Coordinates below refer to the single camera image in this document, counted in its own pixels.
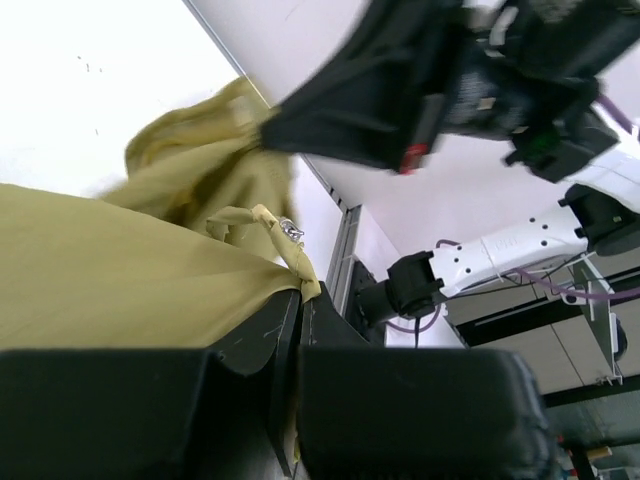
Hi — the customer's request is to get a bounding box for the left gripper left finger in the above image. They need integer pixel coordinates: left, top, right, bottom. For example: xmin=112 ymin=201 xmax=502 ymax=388
xmin=1 ymin=291 xmax=300 ymax=479

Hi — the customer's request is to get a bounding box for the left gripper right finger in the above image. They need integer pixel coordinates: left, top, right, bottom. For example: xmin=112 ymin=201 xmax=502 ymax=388
xmin=297 ymin=293 xmax=553 ymax=479

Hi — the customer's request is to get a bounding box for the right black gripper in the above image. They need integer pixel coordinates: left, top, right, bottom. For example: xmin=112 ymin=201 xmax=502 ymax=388
xmin=260 ymin=0 xmax=639 ymax=183

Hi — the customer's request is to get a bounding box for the olive tan jacket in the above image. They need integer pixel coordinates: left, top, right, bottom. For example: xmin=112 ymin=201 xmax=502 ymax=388
xmin=1 ymin=78 xmax=321 ymax=355

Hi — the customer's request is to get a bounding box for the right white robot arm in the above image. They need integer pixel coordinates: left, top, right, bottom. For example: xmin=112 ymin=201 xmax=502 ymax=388
xmin=260 ymin=1 xmax=639 ymax=322

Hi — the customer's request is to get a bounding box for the silver zipper pull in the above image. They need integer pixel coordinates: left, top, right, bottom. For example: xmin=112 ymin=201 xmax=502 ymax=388
xmin=279 ymin=217 xmax=304 ymax=243

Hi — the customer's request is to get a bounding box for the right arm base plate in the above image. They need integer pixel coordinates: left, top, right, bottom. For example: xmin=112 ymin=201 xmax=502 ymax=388
xmin=344 ymin=260 xmax=392 ymax=346

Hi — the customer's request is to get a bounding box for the right side aluminium rail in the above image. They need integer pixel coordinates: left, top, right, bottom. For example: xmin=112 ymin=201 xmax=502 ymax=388
xmin=186 ymin=1 xmax=360 ymax=310

